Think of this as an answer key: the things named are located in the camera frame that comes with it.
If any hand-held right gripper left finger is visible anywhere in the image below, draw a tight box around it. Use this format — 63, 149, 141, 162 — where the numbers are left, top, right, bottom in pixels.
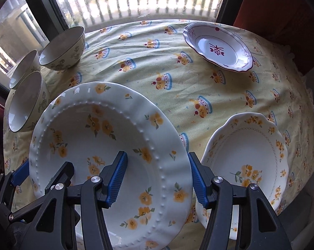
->
36, 151, 129, 250

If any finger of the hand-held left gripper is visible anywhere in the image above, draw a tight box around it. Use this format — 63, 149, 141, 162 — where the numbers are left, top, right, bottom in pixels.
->
6, 161, 75, 224
0, 159, 30, 214

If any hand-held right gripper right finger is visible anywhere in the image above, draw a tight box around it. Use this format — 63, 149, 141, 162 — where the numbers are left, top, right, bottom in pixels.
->
188, 152, 293, 250

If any beaded yellow flower plate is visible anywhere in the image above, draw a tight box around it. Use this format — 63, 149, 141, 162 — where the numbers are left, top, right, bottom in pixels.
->
29, 81, 194, 250

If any scalloped yellow flower plate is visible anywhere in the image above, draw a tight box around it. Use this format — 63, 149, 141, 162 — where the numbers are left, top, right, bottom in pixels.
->
196, 112, 290, 240

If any floral ceramic bowl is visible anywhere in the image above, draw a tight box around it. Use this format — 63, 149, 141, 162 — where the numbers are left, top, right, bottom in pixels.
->
9, 49, 41, 89
8, 71, 51, 133
38, 26, 86, 71

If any red patterned white plate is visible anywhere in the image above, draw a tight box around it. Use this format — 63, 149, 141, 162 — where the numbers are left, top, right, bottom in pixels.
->
182, 22, 254, 72

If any yellow printed tablecloth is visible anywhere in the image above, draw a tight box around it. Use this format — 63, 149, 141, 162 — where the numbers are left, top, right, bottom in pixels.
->
2, 18, 314, 250

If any dark balcony railing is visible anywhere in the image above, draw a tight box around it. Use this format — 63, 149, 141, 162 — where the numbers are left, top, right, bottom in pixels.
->
0, 4, 46, 71

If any dark window frame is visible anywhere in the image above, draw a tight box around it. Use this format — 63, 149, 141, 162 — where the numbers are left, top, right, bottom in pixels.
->
0, 0, 241, 105

